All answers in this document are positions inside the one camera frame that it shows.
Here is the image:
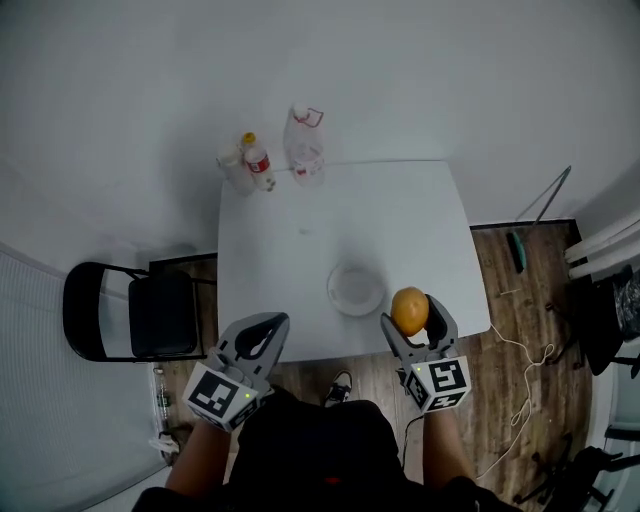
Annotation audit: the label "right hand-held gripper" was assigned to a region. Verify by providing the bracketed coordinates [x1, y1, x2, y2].
[380, 294, 473, 414]

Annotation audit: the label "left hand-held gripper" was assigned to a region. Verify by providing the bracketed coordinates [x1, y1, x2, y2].
[181, 312, 292, 433]

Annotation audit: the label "orange fruit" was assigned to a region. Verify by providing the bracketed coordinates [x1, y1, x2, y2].
[390, 285, 431, 337]

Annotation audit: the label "white plate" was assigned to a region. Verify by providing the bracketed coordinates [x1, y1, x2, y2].
[326, 264, 388, 318]

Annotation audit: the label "person's left forearm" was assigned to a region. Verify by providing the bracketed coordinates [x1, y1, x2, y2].
[163, 416, 237, 495]

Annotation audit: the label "person's right forearm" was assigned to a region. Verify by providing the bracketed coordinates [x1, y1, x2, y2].
[422, 406, 475, 490]

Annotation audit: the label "white and black sneaker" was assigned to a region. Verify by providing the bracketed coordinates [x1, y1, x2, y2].
[324, 369, 354, 409]

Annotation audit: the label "black folding chair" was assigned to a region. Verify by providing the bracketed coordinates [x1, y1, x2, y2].
[62, 260, 219, 364]

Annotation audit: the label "person's black clothing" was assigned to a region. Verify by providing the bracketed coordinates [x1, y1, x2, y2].
[124, 387, 522, 512]

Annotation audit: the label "green and black brush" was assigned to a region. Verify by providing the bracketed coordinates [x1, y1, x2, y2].
[506, 231, 530, 275]

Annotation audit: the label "red label plastic bottle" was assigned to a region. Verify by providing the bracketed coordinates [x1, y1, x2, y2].
[243, 146, 278, 194]

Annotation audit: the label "large clear water bottle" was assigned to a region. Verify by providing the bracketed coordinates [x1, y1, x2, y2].
[282, 101, 327, 189]

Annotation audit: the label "white window blinds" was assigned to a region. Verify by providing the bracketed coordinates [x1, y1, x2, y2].
[0, 242, 169, 512]

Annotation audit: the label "black chair wheel base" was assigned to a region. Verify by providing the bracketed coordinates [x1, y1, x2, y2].
[513, 432, 640, 512]

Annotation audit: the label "black cable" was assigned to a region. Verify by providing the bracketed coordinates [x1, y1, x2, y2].
[399, 413, 427, 474]

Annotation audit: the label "white cable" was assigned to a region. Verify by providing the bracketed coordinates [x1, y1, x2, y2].
[469, 322, 557, 481]

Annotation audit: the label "small bottles by wall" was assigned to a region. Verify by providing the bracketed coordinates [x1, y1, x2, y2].
[152, 366, 174, 419]

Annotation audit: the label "white vertical wall pipes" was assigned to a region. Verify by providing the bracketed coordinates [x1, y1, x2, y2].
[563, 208, 640, 281]

